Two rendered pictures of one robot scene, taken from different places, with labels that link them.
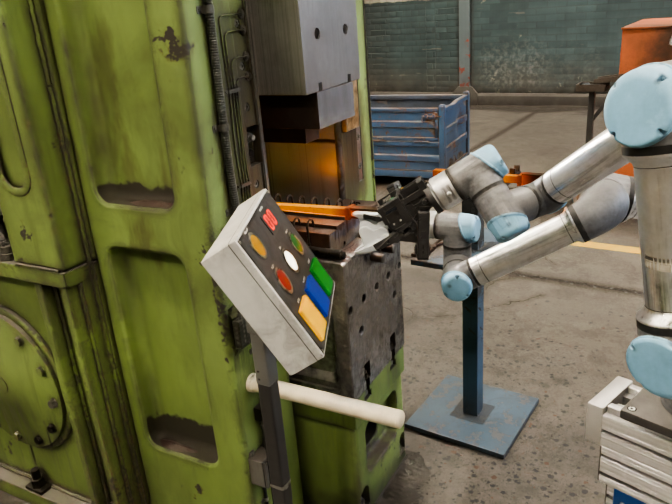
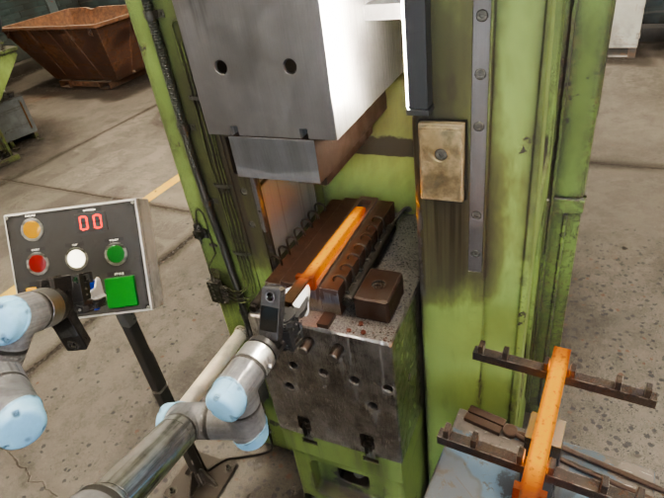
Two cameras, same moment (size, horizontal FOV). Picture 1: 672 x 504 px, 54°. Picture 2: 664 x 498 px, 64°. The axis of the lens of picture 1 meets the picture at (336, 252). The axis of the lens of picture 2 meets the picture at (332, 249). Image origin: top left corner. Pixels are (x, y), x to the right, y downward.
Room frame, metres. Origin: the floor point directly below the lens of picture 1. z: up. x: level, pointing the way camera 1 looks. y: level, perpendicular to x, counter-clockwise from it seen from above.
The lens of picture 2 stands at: (1.85, -1.04, 1.75)
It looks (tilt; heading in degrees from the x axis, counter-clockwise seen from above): 34 degrees down; 88
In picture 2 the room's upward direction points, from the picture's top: 9 degrees counter-clockwise
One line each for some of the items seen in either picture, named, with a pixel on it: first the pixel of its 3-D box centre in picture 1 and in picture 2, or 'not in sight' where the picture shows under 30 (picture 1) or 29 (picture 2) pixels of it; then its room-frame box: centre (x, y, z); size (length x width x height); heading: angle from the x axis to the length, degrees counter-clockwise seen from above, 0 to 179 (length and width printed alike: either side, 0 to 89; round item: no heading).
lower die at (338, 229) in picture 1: (285, 224); (335, 247); (1.89, 0.15, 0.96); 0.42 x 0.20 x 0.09; 60
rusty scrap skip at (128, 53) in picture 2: not in sight; (92, 48); (-0.72, 6.71, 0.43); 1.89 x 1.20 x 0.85; 146
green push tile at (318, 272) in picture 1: (319, 277); (122, 291); (1.35, 0.04, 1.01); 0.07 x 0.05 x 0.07; 175
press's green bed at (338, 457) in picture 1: (312, 413); (376, 419); (1.94, 0.13, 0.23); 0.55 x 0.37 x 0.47; 60
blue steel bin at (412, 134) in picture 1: (395, 137); not in sight; (5.92, -0.62, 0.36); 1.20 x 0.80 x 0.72; 62
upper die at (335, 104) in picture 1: (272, 104); (316, 121); (1.89, 0.15, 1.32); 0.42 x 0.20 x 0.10; 60
